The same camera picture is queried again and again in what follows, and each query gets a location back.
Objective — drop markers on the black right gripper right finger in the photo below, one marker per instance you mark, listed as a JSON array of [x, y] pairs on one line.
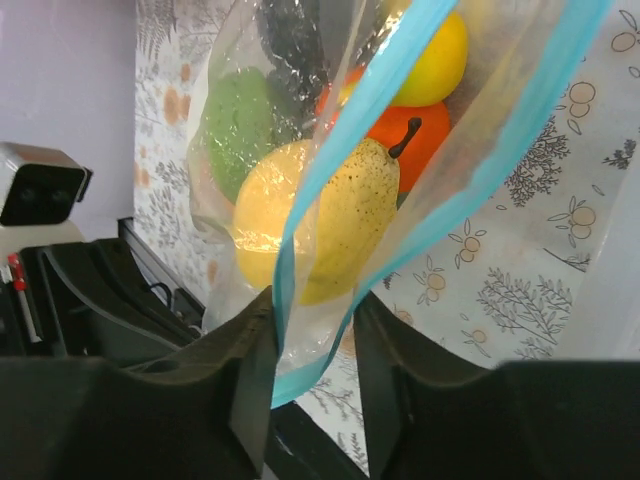
[[429, 414]]

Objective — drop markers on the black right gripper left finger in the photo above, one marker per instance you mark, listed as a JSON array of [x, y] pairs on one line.
[[200, 413]]

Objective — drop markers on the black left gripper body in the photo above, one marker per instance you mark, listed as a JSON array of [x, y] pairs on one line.
[[28, 326]]

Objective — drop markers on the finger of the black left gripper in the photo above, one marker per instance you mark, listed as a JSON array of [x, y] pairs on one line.
[[100, 305]]

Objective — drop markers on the yellow toy lemon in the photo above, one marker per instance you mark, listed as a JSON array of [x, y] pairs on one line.
[[341, 231]]

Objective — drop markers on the wrinkled green fruit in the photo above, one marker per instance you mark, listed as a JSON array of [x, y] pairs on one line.
[[240, 121]]

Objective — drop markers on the clear zip top bag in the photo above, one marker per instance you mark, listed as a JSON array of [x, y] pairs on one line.
[[330, 142]]

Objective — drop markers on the dark purple toy mangosteen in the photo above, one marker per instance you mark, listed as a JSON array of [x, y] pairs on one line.
[[305, 41]]

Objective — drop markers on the yellow toy banana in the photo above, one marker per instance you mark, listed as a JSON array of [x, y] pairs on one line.
[[435, 75]]

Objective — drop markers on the white plastic perforated basket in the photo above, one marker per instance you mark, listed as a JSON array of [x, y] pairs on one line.
[[612, 285]]

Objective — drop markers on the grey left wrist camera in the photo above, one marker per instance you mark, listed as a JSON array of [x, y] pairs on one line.
[[39, 186]]

